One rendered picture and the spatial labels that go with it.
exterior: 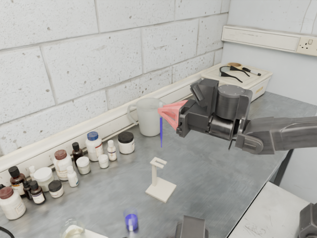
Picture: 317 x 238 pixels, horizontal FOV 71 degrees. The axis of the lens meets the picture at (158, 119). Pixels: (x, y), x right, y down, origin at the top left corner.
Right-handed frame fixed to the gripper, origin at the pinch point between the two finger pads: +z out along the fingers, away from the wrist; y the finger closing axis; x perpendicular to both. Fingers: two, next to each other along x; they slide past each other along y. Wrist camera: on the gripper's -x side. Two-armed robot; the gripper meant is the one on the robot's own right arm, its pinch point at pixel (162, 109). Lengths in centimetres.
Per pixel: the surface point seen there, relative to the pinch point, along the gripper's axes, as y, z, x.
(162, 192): 1.3, -1.0, 31.6
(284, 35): -104, -20, -4
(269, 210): -10.8, -33.4, 32.8
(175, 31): -65, 29, -8
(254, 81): -83, -13, 18
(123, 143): -8.7, 23.3, 26.2
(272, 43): -105, -15, 1
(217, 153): -29.2, -10.5, 32.5
